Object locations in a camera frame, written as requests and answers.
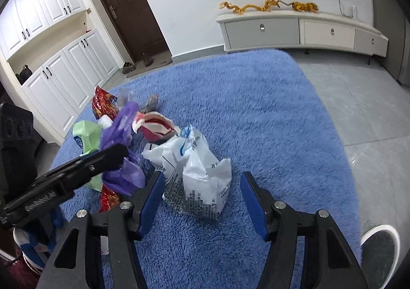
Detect black perforated box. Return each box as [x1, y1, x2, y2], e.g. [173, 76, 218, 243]
[0, 101, 35, 195]

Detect red and white wrapper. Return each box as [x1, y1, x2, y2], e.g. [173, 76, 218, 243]
[133, 112, 182, 144]

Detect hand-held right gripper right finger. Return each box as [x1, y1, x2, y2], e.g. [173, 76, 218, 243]
[240, 171, 369, 289]

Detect long golden dragon figure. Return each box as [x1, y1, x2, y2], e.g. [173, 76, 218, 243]
[219, 0, 281, 16]

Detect brown door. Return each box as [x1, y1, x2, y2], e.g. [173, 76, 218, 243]
[89, 0, 174, 64]

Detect dark handbag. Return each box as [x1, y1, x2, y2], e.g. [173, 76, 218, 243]
[15, 64, 33, 85]

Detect dark red container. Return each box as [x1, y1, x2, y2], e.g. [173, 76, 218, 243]
[0, 238, 44, 289]

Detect clear plastic cup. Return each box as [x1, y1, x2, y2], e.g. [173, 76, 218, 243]
[118, 88, 137, 107]

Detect blue shaggy rug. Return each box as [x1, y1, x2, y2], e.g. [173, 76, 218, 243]
[48, 49, 365, 289]

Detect grey white-soled shoe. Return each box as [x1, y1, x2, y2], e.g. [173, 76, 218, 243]
[360, 224, 401, 289]

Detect purple plastic bag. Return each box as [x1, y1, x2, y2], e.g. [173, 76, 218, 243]
[99, 102, 147, 197]

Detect blue and white bag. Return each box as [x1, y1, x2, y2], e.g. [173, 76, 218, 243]
[12, 207, 68, 271]

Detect brown doormat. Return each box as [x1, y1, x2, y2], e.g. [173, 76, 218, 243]
[126, 58, 174, 79]

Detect white lower cabinets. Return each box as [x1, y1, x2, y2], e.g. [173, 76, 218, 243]
[20, 28, 121, 146]

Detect white upper wall cabinets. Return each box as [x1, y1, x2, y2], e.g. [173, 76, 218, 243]
[0, 0, 87, 60]

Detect green packet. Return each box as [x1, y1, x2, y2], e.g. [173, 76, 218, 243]
[72, 120, 106, 192]

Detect white television console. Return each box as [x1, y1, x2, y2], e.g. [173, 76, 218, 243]
[215, 9, 390, 58]

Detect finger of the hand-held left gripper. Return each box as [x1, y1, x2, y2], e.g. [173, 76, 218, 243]
[37, 144, 129, 192]

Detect red snack packet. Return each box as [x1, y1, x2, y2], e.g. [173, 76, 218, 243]
[92, 86, 121, 121]
[99, 184, 123, 213]

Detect brown crumpled wrapper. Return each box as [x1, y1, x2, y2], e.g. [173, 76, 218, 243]
[140, 94, 160, 114]

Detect white printed plastic bag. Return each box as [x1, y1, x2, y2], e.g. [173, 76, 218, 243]
[142, 125, 233, 221]

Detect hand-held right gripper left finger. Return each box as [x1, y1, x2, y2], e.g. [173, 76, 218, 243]
[37, 171, 167, 289]

